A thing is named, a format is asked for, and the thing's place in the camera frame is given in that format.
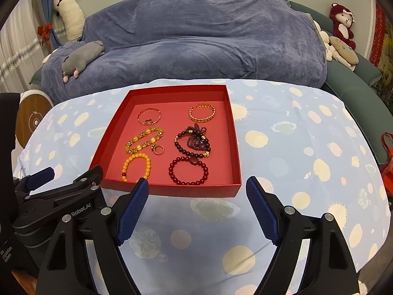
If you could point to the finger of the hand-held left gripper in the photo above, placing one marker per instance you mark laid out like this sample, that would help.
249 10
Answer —
40 176
70 195

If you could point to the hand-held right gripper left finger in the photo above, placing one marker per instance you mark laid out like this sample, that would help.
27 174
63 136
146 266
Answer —
133 212

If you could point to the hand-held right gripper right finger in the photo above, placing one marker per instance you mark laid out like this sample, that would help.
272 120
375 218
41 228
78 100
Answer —
261 212

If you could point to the red jewelry box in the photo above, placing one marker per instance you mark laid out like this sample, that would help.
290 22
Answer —
221 147

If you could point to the light blue planet-print cloth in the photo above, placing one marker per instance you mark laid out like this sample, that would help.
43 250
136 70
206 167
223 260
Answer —
276 159

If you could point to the round white wood-faced device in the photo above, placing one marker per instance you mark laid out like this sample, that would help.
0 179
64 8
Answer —
30 119

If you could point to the rose gold bangle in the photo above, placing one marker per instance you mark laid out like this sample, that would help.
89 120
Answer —
159 116

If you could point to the white bead garland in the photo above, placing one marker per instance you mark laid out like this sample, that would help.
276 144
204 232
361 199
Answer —
18 57

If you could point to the grey plush toy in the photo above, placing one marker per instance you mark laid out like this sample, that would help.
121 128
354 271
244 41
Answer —
79 57

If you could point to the red bag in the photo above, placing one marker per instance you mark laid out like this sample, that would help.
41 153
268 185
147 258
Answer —
387 166

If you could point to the white sheer curtain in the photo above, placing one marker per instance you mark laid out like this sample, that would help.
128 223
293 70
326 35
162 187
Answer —
18 37

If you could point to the red bow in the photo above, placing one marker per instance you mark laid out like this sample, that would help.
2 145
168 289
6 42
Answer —
44 32

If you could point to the green sofa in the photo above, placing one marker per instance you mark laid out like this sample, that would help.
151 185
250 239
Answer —
356 98

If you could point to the white llama plush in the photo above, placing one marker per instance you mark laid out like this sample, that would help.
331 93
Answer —
72 18

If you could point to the blue curtain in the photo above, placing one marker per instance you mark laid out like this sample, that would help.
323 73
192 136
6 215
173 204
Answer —
50 3

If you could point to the green plant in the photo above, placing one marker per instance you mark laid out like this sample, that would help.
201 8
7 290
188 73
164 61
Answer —
386 86

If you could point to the cookie-shaped cushion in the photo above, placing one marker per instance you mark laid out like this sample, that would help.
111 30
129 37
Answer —
345 50

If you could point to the blue plush blanket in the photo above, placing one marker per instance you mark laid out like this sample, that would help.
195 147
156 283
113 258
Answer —
199 37

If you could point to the small white plush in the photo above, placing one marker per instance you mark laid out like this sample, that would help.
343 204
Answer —
325 37

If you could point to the red monkey plush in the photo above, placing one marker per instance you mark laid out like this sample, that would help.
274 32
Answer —
339 26

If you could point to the red wall banner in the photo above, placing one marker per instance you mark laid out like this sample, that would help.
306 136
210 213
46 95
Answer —
377 33

